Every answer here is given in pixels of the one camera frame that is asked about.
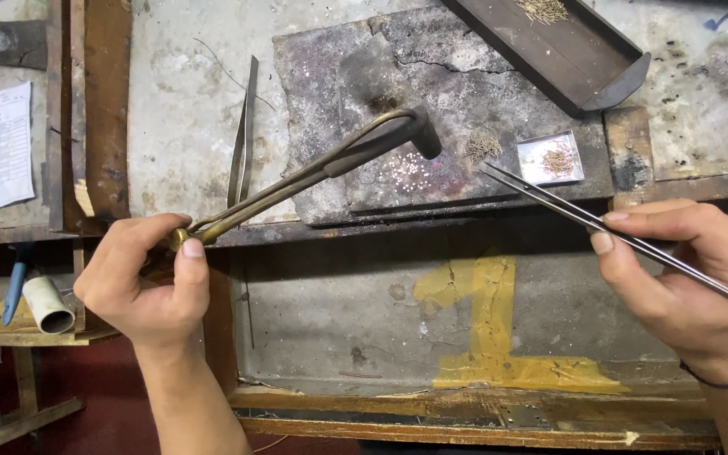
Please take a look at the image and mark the person's right hand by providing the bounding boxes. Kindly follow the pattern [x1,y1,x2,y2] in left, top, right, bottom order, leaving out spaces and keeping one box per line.
[588,199,728,380]

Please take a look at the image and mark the person's left hand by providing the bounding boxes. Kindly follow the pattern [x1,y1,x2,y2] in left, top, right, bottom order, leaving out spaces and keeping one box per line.
[73,213,212,348]

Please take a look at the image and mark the long steel tweezers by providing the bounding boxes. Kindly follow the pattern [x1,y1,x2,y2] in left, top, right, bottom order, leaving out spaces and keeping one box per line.
[478,161,728,304]

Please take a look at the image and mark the brass blow torch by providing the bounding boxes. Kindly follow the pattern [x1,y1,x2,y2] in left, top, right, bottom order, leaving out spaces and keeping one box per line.
[168,105,444,254]

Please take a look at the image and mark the black wrist band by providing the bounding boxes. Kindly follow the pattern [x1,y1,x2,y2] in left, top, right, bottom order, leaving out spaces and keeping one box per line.
[679,329,728,390]

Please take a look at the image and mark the white pipe piece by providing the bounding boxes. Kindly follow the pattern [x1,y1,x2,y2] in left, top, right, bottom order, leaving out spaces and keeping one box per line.
[21,273,77,335]

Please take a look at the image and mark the scorched wooden block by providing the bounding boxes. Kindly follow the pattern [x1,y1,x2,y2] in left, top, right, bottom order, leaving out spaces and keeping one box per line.
[603,105,657,211]

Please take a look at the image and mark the worn steel tweezers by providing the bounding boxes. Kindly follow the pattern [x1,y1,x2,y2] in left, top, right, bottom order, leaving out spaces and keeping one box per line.
[226,55,260,210]

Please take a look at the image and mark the yellow tape strips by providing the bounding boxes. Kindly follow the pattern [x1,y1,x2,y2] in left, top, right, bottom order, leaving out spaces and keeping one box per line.
[412,255,631,394]

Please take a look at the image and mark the wooden bench drawer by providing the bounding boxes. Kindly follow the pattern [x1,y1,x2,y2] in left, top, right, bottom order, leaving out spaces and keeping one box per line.
[227,249,723,452]

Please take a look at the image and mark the small white square dish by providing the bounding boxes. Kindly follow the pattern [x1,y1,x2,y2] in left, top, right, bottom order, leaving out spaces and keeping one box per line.
[516,130,586,187]

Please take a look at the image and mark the dark metal tray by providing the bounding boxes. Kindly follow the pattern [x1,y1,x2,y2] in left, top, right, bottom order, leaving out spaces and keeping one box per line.
[442,0,653,118]

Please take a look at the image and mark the cluster of tiny silver beads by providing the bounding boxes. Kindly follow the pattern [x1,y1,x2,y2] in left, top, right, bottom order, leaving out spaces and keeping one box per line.
[382,150,436,194]

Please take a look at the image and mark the charred grey soldering block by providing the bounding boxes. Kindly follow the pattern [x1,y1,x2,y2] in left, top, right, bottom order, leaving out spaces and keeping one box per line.
[272,5,616,228]

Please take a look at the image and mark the blue handled tool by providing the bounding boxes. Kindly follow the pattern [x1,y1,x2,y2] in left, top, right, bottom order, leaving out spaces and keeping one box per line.
[1,243,34,327]

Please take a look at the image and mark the wooden bench frame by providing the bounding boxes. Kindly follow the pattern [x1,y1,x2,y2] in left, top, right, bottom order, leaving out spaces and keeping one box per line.
[0,319,120,455]

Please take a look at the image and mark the brown wooden frame strip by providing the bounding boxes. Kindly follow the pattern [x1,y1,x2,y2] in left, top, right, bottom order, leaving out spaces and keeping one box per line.
[59,0,134,236]

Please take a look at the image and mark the thin scatter of wire bits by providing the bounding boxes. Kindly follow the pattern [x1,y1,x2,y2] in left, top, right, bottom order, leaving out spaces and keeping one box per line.
[540,146,575,177]

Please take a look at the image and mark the thin loose wire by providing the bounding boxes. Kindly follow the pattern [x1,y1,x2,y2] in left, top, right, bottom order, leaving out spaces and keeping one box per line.
[193,37,277,112]

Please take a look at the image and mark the loose heap of wire bits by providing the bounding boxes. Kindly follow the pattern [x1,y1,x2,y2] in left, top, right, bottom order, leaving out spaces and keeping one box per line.
[463,129,504,166]

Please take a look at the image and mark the large pile of wire bits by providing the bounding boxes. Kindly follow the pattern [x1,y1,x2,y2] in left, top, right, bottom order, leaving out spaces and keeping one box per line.
[515,0,571,27]

